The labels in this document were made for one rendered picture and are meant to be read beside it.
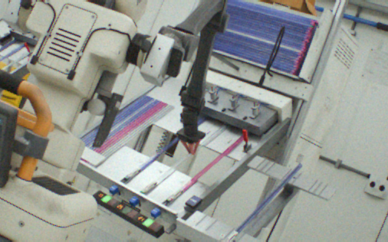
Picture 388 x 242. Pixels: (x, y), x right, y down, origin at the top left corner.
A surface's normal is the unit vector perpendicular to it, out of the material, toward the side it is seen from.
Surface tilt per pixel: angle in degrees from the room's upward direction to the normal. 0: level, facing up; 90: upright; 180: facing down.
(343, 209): 90
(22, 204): 90
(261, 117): 45
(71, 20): 82
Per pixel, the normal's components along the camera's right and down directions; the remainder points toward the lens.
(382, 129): -0.53, -0.22
